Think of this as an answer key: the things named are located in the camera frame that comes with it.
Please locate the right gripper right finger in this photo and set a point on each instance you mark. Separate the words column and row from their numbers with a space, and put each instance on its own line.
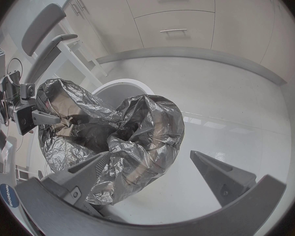
column 218, row 178

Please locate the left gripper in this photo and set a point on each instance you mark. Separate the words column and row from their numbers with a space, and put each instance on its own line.
column 24, row 120

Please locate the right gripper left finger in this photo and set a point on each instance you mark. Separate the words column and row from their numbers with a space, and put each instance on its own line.
column 85, row 174

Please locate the black plastic bag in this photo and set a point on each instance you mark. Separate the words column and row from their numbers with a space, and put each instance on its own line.
column 147, row 131

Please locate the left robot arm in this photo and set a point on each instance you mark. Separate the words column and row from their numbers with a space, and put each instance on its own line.
column 7, row 87

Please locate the white trash bin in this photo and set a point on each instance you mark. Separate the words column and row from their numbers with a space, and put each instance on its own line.
column 127, row 86

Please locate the grey office chair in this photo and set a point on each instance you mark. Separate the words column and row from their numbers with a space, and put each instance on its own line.
column 43, row 26

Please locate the cream wardrobe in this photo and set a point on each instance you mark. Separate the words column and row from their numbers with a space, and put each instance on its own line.
column 177, row 16

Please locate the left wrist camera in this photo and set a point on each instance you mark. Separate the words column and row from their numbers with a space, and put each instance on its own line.
column 27, row 90

